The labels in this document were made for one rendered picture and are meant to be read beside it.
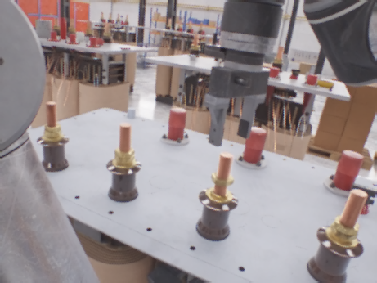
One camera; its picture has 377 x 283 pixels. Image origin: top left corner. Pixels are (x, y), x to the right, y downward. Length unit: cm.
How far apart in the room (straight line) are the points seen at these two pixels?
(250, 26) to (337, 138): 497
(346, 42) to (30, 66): 36
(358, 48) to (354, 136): 503
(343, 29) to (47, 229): 41
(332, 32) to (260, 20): 14
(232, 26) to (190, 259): 47
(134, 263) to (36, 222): 77
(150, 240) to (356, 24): 56
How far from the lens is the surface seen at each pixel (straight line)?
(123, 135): 73
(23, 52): 26
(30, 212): 29
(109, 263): 104
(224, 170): 63
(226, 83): 52
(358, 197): 61
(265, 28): 53
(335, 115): 534
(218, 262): 66
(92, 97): 309
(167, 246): 67
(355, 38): 42
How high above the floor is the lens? 182
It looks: 22 degrees down
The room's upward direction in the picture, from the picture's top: 7 degrees clockwise
